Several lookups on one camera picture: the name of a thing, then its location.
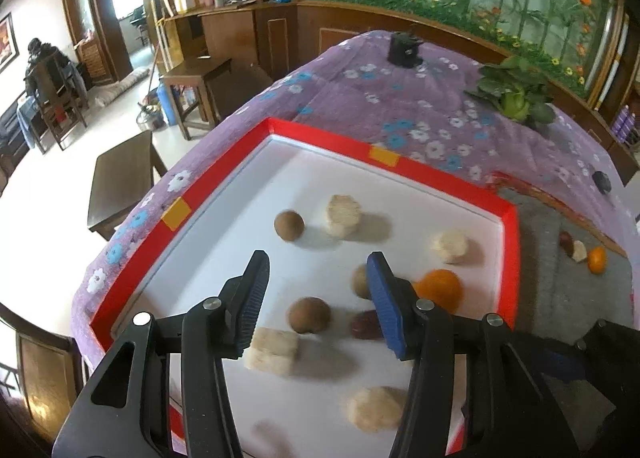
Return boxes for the wooden chair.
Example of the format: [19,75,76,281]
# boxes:
[0,303,87,441]
[25,50,90,151]

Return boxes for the green leafy vegetable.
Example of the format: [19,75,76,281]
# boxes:
[465,55,556,131]

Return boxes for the low wooden table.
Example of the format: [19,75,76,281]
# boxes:
[87,130,168,241]

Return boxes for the red box with white inside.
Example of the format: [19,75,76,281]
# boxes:
[90,117,522,458]

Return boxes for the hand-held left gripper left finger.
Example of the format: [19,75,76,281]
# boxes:
[52,250,271,458]

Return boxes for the grey felt mat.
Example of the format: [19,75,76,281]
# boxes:
[487,173,633,434]

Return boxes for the black sofa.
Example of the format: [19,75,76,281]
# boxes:
[0,103,31,166]

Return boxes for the orange tangerine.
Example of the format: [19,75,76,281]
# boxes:
[586,246,607,275]
[412,269,462,311]

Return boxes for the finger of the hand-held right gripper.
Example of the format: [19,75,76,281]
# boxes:
[542,338,591,384]

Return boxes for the beige cube cake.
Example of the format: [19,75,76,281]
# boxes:
[245,328,301,378]

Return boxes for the wooden cabinet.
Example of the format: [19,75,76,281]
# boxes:
[160,0,301,89]

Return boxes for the purple bottles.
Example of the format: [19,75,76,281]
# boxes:
[612,105,639,144]

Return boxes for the purple floral tablecloth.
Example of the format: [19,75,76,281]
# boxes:
[70,29,640,369]

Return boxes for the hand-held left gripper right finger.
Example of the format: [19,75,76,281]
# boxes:
[366,252,581,458]

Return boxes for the blue water jug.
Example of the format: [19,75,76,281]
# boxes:
[159,83,179,126]

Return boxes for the small black device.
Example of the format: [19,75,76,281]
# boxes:
[389,31,425,69]

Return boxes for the wooden stool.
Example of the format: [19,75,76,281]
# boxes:
[160,56,233,141]

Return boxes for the small beige cake block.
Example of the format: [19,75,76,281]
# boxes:
[432,230,470,264]
[326,194,363,237]

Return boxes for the brown longan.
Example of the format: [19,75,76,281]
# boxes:
[274,209,306,242]
[287,297,332,335]
[351,264,373,300]

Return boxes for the framed wall picture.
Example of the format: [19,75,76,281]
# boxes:
[0,13,18,74]

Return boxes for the metal pot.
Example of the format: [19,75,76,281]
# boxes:
[137,105,166,131]

